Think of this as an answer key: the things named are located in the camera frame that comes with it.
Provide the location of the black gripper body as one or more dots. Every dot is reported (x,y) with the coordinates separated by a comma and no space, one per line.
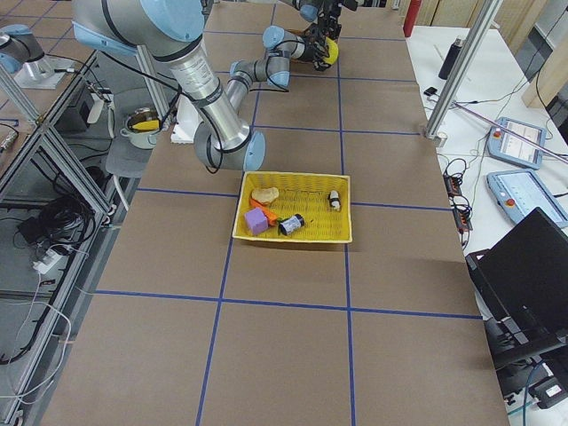
(331,19)

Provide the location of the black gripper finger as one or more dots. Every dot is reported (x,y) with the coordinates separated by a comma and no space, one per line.
(321,60)

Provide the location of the yellow tape roll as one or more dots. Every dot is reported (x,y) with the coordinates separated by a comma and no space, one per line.
(330,58)

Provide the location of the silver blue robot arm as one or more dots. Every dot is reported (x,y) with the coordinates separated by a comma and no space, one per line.
(172,32)

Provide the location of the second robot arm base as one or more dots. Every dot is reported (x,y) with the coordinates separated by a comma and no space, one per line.
(23,57)

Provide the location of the brown wicker basket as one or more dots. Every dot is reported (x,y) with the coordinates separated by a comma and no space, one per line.
(295,44)

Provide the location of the yellow plastic basket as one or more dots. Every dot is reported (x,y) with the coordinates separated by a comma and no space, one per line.
(300,193)

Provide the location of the red fire extinguisher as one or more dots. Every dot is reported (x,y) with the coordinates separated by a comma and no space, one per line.
(412,12)

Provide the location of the small black clip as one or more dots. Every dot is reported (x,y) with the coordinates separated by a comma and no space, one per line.
(430,91)

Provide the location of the black water bottle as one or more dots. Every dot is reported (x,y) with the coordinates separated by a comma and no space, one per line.
(450,58)

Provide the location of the black white penguin toy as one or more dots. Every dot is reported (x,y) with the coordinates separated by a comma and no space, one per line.
(334,201)

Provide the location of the bread roll toy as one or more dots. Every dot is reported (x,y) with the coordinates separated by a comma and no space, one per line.
(265,196)

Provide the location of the orange carrot toy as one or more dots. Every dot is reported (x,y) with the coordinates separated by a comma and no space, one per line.
(271,217)

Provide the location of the black cylindrical can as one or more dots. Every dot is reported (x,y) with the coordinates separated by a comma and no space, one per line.
(291,224)

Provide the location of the purple foam cube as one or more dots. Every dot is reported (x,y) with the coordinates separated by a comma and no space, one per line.
(256,221)

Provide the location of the white enamel pot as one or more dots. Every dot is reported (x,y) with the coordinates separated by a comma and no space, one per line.
(142,128)

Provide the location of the upper blue teach pendant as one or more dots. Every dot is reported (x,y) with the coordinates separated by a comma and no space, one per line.
(505,147)

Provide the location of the blue teach pendant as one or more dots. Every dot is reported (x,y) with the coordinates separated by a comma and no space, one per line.
(519,192)
(505,147)

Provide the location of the lower blue teach pendant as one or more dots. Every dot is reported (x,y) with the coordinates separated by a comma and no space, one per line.
(519,192)

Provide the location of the black laptop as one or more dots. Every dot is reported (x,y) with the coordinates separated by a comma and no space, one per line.
(524,275)

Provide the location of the white power strip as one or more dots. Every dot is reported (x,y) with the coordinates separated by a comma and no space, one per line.
(49,259)

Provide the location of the black monitor stand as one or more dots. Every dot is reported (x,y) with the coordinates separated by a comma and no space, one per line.
(530,357)

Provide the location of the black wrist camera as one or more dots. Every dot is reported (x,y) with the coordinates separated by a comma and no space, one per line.
(351,5)

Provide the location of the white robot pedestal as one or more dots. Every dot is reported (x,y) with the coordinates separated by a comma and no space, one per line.
(187,122)

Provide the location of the aluminium frame post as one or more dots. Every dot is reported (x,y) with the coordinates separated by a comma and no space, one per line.
(468,52)

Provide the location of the black orange cable adapter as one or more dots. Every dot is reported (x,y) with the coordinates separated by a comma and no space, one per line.
(459,204)

